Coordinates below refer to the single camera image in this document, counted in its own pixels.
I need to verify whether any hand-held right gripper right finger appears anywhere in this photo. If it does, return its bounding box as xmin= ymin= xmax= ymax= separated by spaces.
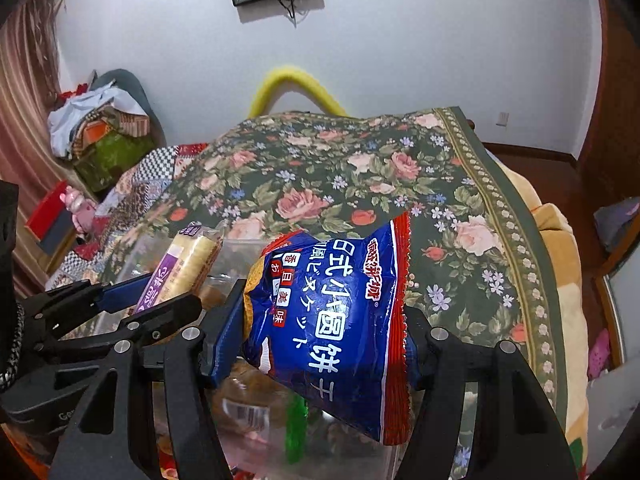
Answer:
xmin=394 ymin=309 xmax=577 ymax=480

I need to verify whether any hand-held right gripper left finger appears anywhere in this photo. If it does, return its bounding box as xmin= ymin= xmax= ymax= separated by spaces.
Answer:
xmin=49 ymin=279 xmax=248 ymax=480

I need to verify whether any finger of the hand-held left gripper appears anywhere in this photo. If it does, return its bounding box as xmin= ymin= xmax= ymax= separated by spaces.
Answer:
xmin=19 ymin=273 xmax=154 ymax=333
xmin=50 ymin=293 xmax=203 ymax=362

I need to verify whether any purple cracker packet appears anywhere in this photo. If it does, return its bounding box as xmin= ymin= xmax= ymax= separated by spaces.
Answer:
xmin=135 ymin=222 xmax=225 ymax=319

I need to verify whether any clear plastic storage container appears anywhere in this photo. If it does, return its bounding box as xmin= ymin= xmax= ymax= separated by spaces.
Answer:
xmin=55 ymin=230 xmax=416 ymax=480

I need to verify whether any blue biscuit bag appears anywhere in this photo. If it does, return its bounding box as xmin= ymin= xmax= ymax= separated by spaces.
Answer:
xmin=241 ymin=211 xmax=419 ymax=447

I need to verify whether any clear bag of brown buns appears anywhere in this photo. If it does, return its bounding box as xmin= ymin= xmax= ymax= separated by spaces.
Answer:
xmin=215 ymin=360 xmax=287 ymax=442

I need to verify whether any grey box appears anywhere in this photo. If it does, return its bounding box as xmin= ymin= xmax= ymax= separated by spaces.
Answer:
xmin=37 ymin=210 xmax=77 ymax=259

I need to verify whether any pink plush toy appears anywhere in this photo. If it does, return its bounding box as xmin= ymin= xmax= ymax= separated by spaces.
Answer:
xmin=58 ymin=185 xmax=99 ymax=234

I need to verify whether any patchwork quilt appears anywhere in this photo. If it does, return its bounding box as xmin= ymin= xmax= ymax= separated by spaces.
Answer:
xmin=45 ymin=142 xmax=212 ymax=292

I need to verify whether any bright green snack packet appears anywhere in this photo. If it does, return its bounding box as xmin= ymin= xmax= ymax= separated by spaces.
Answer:
xmin=284 ymin=394 xmax=309 ymax=464

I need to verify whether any red box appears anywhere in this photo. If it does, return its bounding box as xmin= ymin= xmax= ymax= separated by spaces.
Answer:
xmin=25 ymin=180 xmax=72 ymax=241

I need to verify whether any green patterned cloth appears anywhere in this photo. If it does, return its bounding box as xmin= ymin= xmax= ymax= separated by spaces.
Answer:
xmin=74 ymin=131 xmax=157 ymax=194

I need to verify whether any beige blanket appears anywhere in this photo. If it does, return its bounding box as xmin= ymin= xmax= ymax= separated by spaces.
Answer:
xmin=494 ymin=157 xmax=609 ymax=480

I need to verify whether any pink cloth item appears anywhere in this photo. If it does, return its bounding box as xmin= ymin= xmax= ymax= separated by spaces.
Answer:
xmin=587 ymin=329 xmax=612 ymax=379

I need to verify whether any pile of clothes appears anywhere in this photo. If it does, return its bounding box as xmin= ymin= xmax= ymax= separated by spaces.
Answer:
xmin=47 ymin=85 xmax=151 ymax=159

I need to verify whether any floral green blanket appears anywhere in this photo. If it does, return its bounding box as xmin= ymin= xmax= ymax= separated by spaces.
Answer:
xmin=115 ymin=106 xmax=572 ymax=463

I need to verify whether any grey round chair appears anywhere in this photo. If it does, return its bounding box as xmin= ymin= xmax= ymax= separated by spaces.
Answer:
xmin=92 ymin=68 xmax=167 ymax=149

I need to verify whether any striped brown curtain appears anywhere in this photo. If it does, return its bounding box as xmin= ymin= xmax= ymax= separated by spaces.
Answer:
xmin=0 ymin=0 xmax=67 ymax=281

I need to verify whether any grey cloth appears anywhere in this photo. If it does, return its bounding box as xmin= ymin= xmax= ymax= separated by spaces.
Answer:
xmin=594 ymin=199 xmax=640 ymax=253

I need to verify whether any yellow foam tube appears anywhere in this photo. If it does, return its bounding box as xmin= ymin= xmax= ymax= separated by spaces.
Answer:
xmin=248 ymin=65 xmax=349 ymax=117

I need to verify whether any wooden door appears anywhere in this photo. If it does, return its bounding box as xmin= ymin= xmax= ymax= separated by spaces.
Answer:
xmin=575 ymin=0 xmax=640 ymax=211

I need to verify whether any black cable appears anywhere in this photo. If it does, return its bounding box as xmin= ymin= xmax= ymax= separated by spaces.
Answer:
xmin=279 ymin=0 xmax=312 ymax=27

